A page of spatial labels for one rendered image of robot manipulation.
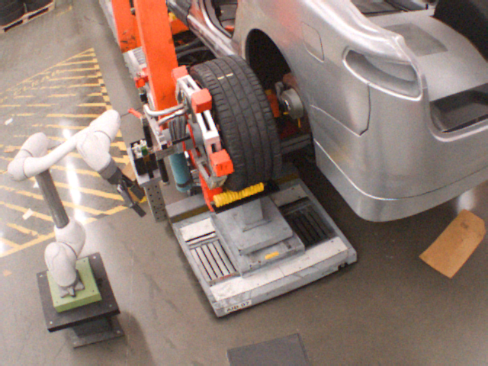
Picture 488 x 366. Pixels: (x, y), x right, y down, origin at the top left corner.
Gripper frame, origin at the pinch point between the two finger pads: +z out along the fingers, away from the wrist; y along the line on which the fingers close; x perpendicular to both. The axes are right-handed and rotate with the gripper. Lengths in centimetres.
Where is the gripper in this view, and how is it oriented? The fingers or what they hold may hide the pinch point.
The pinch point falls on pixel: (141, 204)
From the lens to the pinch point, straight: 248.3
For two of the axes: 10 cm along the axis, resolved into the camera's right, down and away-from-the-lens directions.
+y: -1.9, -4.9, 8.5
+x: -7.9, 5.9, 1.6
